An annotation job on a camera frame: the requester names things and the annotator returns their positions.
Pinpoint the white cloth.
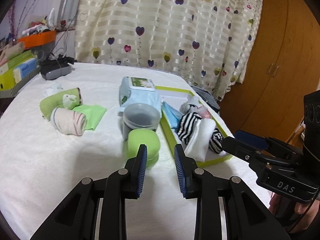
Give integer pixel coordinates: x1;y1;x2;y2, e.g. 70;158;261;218
185;118;216;162

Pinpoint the large black white striped sock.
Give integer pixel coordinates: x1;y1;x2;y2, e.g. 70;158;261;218
177;112;202;145

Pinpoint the clear bag with orange item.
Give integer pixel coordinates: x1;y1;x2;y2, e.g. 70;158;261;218
196;106;211;119

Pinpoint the small black white striped sock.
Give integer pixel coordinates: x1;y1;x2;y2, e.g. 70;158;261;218
209;128;223;154

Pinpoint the person's right hand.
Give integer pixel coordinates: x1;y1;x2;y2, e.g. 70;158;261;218
268;194;319;233

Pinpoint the green lidded jar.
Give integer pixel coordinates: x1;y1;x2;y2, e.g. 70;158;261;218
125;129;161;169

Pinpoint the wooden wardrobe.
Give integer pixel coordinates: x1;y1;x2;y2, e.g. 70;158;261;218
220;0;319;141

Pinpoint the blue face mask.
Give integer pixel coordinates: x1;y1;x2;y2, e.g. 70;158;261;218
162;101;183;129

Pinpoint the grey plastic round container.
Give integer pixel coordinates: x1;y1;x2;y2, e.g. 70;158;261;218
123;103;161;140

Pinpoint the dark grey clothing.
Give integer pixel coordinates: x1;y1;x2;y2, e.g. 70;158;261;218
191;86;220;114

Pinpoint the flat light green cloth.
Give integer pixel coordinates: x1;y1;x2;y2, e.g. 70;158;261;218
73;105;107;131

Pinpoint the green white shallow box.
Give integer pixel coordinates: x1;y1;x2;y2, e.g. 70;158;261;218
156;86;232;167

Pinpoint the cream striped rolled sock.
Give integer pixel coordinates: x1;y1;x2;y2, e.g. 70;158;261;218
50;108;86;137

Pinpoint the blue wet wipes pack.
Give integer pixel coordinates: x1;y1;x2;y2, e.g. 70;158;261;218
119;76;161;112

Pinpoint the green rolled towel with rabbit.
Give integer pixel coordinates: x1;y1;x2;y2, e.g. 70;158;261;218
40;88;82;121

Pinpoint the white crumpled tissue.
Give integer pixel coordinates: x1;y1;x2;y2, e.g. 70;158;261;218
44;83;63;97

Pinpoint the heart pattern curtain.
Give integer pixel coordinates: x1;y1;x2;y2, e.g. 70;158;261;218
75;0;263;100

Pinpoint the grey black VR headset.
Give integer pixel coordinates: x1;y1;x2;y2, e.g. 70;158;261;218
40;56;75;81

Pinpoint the striped cardboard tray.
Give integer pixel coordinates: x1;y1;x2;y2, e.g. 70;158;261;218
0;67;40;99

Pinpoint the blue tissue pack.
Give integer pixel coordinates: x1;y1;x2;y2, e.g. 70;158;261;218
13;57;37;83

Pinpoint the green storage box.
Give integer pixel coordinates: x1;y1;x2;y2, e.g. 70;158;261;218
0;50;34;90

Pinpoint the orange tray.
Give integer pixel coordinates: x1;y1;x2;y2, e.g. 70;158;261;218
18;30;56;49

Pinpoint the beige rolled towel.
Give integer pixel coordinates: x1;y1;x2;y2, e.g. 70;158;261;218
1;42;24;61

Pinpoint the pink branch decoration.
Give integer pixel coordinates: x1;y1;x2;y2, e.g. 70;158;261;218
8;0;31;40

